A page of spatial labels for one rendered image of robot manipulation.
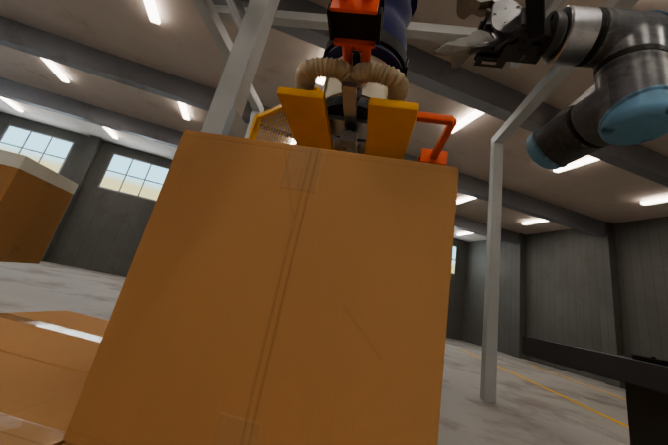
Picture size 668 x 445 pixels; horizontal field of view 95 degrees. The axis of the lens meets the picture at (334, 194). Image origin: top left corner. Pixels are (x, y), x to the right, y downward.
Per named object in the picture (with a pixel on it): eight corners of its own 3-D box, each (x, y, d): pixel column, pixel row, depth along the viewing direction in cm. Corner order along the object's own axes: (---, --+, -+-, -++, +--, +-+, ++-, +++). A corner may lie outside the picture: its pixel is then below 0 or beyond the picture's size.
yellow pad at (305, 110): (303, 162, 95) (306, 148, 96) (335, 167, 94) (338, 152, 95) (275, 93, 63) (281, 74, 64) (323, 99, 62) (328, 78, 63)
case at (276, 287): (250, 353, 90) (282, 222, 102) (385, 386, 84) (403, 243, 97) (60, 442, 34) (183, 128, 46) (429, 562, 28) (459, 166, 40)
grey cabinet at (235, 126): (228, 162, 214) (240, 125, 223) (235, 163, 213) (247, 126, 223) (216, 149, 195) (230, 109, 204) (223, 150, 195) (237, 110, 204)
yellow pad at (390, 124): (364, 171, 92) (367, 157, 94) (397, 177, 91) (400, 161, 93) (367, 104, 60) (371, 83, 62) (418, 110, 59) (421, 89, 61)
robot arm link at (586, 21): (604, 37, 47) (599, -10, 50) (570, 34, 47) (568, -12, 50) (567, 76, 55) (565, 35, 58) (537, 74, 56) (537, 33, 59)
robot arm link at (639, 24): (700, 46, 44) (688, -3, 48) (606, 38, 46) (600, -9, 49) (643, 89, 53) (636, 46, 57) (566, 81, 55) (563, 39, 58)
